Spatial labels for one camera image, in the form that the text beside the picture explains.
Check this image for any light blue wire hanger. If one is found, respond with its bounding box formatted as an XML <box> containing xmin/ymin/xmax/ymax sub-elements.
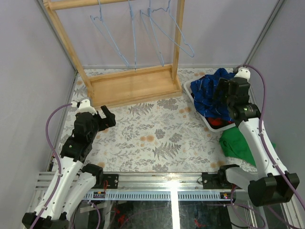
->
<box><xmin>147</xmin><ymin>0</ymin><xmax>195</xmax><ymax>58</ymax></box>

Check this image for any white plastic basket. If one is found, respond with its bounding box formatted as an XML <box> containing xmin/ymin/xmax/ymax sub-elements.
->
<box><xmin>183</xmin><ymin>80</ymin><xmax>235</xmax><ymax>132</ymax></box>

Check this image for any black shirt wire hanger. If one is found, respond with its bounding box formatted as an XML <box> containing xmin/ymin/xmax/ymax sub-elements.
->
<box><xmin>140</xmin><ymin>1</ymin><xmax>164</xmax><ymax>66</ymax></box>

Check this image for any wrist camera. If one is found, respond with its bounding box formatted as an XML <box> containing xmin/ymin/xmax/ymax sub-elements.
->
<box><xmin>233</xmin><ymin>67</ymin><xmax>251</xmax><ymax>81</ymax></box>
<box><xmin>71</xmin><ymin>98</ymin><xmax>97</xmax><ymax>115</ymax></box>

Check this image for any blue plaid shirt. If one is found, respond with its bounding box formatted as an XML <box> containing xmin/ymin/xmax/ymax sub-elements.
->
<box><xmin>190</xmin><ymin>68</ymin><xmax>235</xmax><ymax>122</ymax></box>

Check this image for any red plaid shirt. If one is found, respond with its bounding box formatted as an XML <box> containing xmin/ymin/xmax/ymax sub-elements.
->
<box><xmin>207</xmin><ymin>117</ymin><xmax>231</xmax><ymax>129</ymax></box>

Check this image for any wooden clothes rack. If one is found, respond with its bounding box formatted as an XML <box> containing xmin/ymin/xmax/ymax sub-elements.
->
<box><xmin>43</xmin><ymin>0</ymin><xmax>185</xmax><ymax>108</ymax></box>

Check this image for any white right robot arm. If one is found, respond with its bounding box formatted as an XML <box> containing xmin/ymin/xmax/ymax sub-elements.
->
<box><xmin>213</xmin><ymin>77</ymin><xmax>300</xmax><ymax>207</ymax></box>

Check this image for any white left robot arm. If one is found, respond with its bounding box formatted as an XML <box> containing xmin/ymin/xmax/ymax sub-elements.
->
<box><xmin>22</xmin><ymin>100</ymin><xmax>116</xmax><ymax>229</ymax></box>

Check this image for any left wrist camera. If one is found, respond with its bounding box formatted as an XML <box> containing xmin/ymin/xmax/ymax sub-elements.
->
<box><xmin>71</xmin><ymin>98</ymin><xmax>97</xmax><ymax>115</ymax></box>

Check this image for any aluminium mounting rail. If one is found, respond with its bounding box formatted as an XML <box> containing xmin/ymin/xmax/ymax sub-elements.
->
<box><xmin>35</xmin><ymin>172</ymin><xmax>247</xmax><ymax>205</ymax></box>

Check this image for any red shirt wire hanger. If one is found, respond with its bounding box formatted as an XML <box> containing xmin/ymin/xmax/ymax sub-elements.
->
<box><xmin>128</xmin><ymin>0</ymin><xmax>137</xmax><ymax>71</ymax></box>

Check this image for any green cloth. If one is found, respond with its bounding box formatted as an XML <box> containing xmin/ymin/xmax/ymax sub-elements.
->
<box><xmin>218</xmin><ymin>126</ymin><xmax>276</xmax><ymax>167</ymax></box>

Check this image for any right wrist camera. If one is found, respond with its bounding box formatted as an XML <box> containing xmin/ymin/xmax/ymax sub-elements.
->
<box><xmin>233</xmin><ymin>67</ymin><xmax>251</xmax><ymax>81</ymax></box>

